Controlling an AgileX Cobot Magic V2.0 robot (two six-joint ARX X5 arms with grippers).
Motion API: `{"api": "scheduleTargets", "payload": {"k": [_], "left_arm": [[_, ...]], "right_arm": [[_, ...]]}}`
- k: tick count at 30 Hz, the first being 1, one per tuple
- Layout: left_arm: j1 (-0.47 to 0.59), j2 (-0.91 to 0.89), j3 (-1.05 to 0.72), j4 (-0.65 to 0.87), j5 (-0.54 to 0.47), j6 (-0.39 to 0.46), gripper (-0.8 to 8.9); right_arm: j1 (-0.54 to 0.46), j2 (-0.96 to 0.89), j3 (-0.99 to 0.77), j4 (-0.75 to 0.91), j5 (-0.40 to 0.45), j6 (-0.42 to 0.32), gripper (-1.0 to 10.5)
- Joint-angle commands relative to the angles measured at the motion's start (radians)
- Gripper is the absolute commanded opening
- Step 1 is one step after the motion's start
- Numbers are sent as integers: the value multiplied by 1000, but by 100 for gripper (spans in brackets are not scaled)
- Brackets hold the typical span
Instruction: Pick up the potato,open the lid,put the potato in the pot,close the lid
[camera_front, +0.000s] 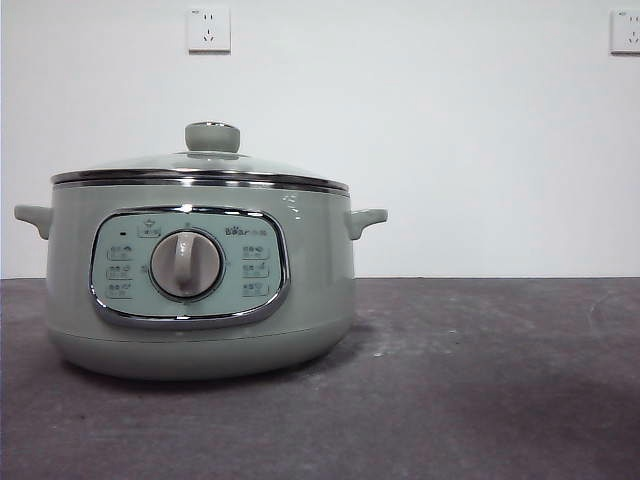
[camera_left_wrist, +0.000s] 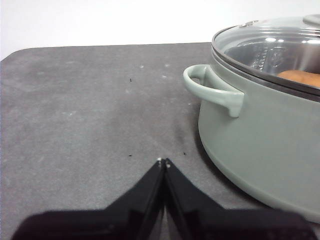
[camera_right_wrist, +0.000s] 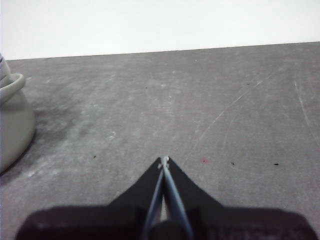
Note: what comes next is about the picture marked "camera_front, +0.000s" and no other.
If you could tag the glass lid with green knob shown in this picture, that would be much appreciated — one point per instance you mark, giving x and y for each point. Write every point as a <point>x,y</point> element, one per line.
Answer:
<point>212,137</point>

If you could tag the sage green electric cooking pot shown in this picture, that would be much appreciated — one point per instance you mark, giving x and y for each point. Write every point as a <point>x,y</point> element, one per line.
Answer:
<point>200,350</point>

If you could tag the white wall socket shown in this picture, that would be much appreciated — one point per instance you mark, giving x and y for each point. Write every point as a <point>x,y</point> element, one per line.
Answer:
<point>209,30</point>
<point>626,32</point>

